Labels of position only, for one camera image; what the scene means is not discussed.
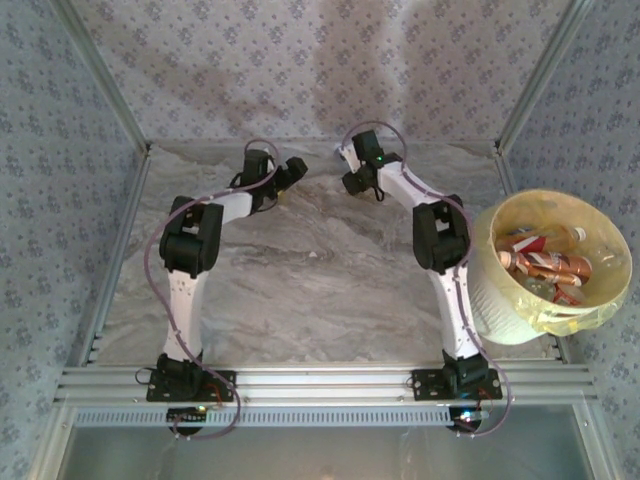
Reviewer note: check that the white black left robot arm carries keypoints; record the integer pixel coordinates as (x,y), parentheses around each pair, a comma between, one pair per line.
(182,310)

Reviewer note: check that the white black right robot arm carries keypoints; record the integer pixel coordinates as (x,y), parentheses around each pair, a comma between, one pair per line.
(457,310)

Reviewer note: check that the white plastic bin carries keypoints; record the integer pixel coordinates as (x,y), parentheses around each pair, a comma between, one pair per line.
(500,315)

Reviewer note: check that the yellow waste basket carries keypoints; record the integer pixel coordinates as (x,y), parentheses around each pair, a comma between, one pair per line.
(550,205)

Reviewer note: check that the black controller board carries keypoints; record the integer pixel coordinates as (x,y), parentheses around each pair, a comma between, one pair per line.
(187,415)
(467,417)

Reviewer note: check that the aluminium frame post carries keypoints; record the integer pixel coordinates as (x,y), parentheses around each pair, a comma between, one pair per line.
(545,75)
(100,75)

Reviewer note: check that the aluminium mounting rail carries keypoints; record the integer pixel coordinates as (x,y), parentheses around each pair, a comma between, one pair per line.
(325,382)

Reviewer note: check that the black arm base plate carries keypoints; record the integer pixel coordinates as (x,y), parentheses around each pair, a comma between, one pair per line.
(222,385)
(425,385)

